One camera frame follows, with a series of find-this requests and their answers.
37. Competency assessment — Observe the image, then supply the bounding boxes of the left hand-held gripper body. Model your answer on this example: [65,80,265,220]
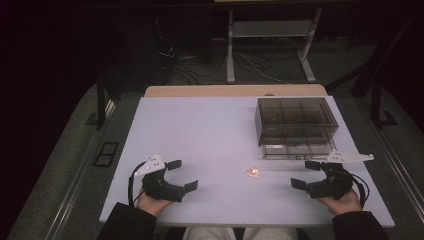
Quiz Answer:
[134,153,185,203]

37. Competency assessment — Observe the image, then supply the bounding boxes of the black metal stand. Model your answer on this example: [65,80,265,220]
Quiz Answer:
[85,71,117,131]
[370,74,398,130]

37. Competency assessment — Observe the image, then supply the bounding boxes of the person's right hand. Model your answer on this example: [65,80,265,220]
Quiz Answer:
[316,189,363,216]

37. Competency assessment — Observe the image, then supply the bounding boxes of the white metal stand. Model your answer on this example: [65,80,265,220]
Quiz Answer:
[225,8,323,85]

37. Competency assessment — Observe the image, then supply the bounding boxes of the tangle of floor cables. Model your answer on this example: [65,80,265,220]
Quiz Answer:
[156,19,294,86]

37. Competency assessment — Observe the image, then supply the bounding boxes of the person's left hand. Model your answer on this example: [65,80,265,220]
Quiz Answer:
[136,189,175,218]

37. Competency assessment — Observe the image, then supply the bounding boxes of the smoky transparent drawer box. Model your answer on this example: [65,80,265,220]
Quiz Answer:
[254,96,340,161]

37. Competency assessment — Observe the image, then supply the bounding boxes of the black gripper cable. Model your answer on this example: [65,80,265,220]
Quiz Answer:
[349,173,371,210]
[127,161,148,208]

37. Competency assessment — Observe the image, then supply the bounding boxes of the small orange shiny trinket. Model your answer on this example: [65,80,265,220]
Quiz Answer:
[245,166,261,179]

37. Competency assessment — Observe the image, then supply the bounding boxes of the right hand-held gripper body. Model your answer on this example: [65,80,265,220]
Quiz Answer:
[306,150,375,201]

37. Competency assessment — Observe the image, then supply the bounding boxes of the person's legs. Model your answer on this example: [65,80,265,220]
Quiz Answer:
[181,226,299,240]

